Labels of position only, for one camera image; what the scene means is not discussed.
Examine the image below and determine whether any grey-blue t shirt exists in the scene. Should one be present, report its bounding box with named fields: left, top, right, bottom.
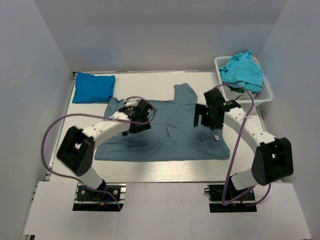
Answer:
left=94, top=83, right=230, bottom=162

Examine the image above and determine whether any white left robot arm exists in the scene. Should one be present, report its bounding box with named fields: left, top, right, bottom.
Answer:
left=57, top=97, right=156, bottom=193

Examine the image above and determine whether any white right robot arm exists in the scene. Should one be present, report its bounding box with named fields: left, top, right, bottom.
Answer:
left=193, top=88, right=294, bottom=191

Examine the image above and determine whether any green garment in basket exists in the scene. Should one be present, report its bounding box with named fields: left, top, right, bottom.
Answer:
left=229, top=86, right=245, bottom=93

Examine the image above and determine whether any crumpled turquoise t shirt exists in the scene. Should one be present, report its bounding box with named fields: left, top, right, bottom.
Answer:
left=219, top=51, right=264, bottom=93

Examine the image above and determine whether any folded bright blue t shirt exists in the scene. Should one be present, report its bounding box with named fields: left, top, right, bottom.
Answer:
left=72, top=72, right=116, bottom=104

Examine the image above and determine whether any white plastic basket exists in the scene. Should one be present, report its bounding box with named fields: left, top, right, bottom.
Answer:
left=214, top=52, right=273, bottom=109

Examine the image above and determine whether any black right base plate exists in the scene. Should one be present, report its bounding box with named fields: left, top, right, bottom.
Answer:
left=203, top=184, right=257, bottom=213

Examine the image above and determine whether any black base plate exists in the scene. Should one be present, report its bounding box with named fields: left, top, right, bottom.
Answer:
left=72, top=183, right=126, bottom=212
left=203, top=184, right=257, bottom=213

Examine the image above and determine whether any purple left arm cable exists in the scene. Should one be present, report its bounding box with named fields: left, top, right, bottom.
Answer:
left=41, top=96, right=158, bottom=211

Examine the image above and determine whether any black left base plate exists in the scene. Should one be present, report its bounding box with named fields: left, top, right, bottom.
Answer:
left=72, top=183, right=126, bottom=212

